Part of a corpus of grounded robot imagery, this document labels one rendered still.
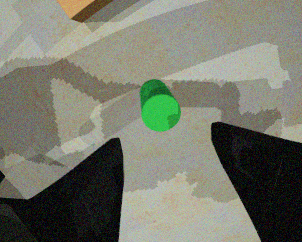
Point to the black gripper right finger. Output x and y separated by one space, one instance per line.
266 172

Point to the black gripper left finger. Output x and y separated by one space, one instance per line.
83 206

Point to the tan square block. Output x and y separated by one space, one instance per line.
81 10

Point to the green cylinder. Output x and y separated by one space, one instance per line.
160 110

